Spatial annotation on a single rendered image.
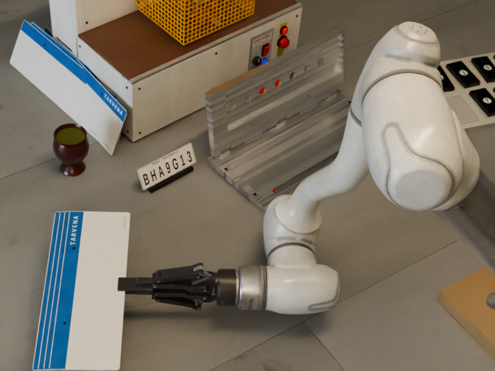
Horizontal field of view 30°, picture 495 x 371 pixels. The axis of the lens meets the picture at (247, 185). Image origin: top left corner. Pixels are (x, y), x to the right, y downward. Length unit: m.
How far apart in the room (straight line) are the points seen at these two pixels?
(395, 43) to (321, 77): 0.93
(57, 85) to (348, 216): 0.82
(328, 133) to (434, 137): 1.03
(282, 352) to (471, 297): 0.43
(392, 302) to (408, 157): 0.76
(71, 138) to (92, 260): 0.37
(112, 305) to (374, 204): 0.71
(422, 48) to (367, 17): 1.35
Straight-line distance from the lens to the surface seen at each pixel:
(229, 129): 2.21
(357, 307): 2.01
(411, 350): 1.97
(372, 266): 2.09
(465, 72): 2.64
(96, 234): 1.97
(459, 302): 2.04
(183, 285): 1.86
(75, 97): 2.37
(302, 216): 1.91
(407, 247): 2.15
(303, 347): 1.93
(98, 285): 1.89
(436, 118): 1.37
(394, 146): 1.34
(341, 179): 1.66
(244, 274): 1.85
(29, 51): 2.51
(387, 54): 1.48
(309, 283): 1.85
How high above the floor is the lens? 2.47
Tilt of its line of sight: 45 degrees down
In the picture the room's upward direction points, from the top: 6 degrees clockwise
